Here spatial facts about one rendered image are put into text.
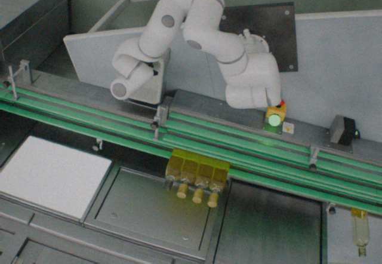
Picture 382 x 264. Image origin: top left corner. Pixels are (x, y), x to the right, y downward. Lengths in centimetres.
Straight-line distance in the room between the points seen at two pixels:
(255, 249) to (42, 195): 85
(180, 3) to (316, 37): 56
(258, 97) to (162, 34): 34
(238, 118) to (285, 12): 46
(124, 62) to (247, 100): 40
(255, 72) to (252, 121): 50
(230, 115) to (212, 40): 63
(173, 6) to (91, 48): 68
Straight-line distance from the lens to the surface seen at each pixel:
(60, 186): 160
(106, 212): 151
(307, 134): 158
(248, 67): 107
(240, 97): 116
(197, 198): 141
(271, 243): 158
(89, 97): 170
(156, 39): 103
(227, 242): 153
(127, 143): 162
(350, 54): 147
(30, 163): 170
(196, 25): 95
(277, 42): 141
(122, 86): 127
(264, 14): 136
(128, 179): 161
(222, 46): 96
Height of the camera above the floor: 202
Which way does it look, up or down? 49 degrees down
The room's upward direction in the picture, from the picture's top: 159 degrees counter-clockwise
